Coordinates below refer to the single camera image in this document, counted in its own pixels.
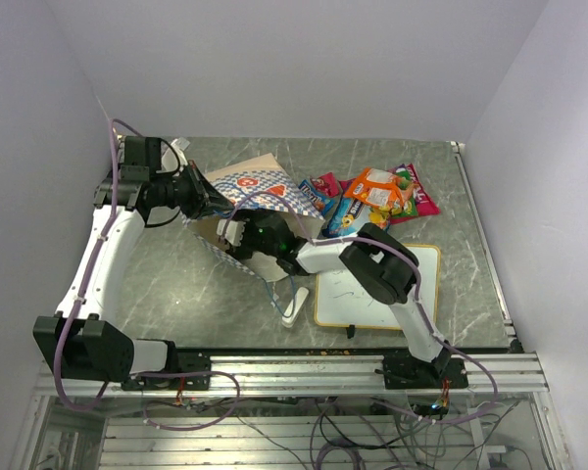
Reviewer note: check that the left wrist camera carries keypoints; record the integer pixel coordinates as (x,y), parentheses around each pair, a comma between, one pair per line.
(173,155)

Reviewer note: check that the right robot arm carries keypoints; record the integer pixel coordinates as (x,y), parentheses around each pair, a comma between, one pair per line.
(387,270)

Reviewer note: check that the blue snack bag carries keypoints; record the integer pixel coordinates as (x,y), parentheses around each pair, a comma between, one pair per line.
(350,216)

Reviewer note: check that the red snack packet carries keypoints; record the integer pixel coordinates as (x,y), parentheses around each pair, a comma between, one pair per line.
(327,185)

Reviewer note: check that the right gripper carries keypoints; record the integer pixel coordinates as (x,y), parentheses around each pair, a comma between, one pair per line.
(243,251)

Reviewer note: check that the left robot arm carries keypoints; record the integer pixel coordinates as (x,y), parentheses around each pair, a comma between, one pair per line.
(80,340)

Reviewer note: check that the orange snack packet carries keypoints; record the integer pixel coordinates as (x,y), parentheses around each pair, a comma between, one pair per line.
(370,187)

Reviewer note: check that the white eraser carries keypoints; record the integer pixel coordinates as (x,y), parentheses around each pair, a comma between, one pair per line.
(291,313)

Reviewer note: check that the pink snack bag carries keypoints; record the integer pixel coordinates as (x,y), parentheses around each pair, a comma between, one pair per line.
(424,204)

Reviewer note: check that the aluminium rail frame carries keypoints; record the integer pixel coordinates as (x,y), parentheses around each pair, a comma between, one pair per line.
(341,375)

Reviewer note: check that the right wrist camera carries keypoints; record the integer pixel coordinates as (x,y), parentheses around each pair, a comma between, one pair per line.
(231,231)

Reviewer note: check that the green yellow candy bag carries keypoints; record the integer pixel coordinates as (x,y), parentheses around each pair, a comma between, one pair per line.
(401,201)

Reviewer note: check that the blue candy packet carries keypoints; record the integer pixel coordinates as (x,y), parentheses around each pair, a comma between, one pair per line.
(321,203)

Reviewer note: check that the yellow framed whiteboard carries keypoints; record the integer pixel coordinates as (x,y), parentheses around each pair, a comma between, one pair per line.
(341,301)

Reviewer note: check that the checkered paper bag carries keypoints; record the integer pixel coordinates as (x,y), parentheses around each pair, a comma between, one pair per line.
(259,184)

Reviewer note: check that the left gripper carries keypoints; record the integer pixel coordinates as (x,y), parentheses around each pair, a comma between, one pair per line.
(203,192)

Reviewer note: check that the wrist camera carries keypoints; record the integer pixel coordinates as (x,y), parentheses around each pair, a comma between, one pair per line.
(173,155)
(231,231)

